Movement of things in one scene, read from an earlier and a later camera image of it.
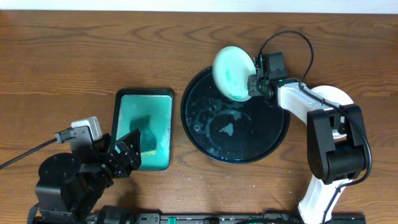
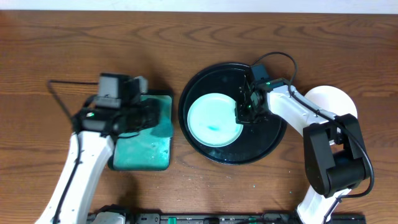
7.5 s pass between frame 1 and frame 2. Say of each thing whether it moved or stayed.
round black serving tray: stayed
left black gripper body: moved
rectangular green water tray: stayed
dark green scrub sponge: moved
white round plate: stayed
